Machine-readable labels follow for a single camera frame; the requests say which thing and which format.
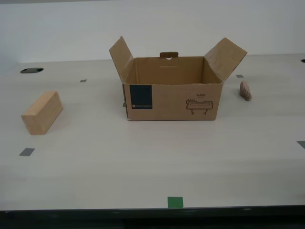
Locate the brown cardboard box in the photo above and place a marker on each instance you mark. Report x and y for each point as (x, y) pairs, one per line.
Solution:
(171, 102)

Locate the pinkish speckled granite rock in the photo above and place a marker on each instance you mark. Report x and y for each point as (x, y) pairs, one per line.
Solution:
(245, 91)

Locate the light wooden block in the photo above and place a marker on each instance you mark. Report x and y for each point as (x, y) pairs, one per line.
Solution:
(40, 114)

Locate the green tape square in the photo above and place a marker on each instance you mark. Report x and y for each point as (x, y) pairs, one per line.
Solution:
(175, 202)

